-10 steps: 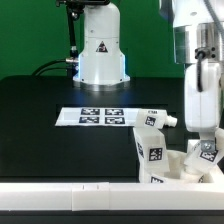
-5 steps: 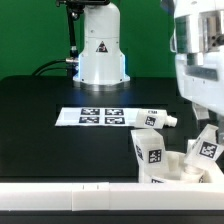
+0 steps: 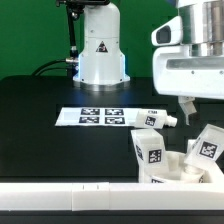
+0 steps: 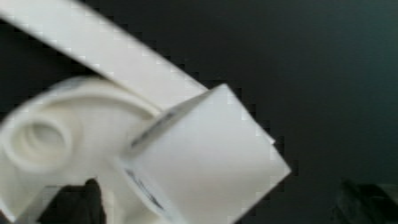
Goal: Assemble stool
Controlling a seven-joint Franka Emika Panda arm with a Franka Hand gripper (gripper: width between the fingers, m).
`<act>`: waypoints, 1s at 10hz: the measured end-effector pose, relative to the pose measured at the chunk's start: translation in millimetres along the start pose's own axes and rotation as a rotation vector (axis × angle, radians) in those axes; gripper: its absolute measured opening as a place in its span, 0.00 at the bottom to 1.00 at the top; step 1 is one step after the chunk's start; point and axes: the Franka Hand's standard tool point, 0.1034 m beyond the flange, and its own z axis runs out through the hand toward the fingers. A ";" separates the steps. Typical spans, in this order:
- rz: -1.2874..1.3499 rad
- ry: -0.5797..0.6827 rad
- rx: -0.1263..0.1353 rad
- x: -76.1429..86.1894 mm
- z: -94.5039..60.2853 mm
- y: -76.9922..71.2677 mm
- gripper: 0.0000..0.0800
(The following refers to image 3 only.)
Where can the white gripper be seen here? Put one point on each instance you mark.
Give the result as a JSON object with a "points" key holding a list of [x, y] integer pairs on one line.
{"points": [[176, 72]]}

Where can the white round stool seat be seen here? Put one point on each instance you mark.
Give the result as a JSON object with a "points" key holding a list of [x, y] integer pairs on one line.
{"points": [[174, 171]]}

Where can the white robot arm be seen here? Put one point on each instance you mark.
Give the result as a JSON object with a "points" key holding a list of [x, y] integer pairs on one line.
{"points": [[102, 64]]}

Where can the white L-shaped fence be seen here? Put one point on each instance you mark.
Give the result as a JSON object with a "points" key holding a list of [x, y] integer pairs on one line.
{"points": [[208, 195]]}

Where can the white marker sheet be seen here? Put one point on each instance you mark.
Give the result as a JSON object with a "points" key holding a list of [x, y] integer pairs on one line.
{"points": [[96, 116]]}

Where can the black camera stand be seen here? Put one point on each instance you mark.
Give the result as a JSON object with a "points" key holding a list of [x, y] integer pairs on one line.
{"points": [[74, 8]]}

